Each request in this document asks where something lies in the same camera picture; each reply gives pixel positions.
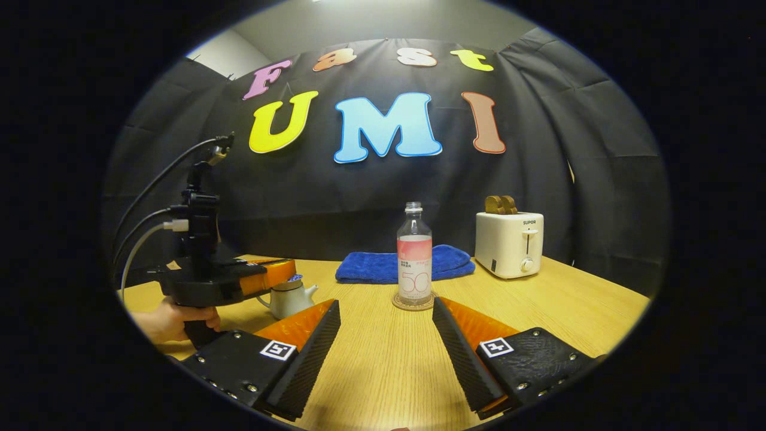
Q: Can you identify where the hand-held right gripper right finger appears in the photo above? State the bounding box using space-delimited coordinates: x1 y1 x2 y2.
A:
432 296 606 420

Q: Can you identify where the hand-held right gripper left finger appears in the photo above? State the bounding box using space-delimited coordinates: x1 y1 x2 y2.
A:
180 299 342 421

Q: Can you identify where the white teacup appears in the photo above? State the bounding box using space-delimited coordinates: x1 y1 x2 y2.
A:
257 286 320 320

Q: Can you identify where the round wooden coaster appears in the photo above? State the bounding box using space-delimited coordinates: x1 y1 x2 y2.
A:
392 292 436 311

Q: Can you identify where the clear pink-label water bottle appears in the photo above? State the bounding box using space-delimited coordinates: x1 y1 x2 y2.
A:
397 202 433 306

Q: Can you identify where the blue towel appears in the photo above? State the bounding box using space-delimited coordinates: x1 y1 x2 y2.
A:
335 244 476 284

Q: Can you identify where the white toaster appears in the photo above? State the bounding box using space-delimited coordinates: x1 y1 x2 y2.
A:
475 211 545 280

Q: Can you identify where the white cable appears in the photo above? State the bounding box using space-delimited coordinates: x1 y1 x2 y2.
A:
118 220 191 303

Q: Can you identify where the black cable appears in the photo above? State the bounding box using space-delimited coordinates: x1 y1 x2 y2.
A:
111 136 222 252
113 207 189 270

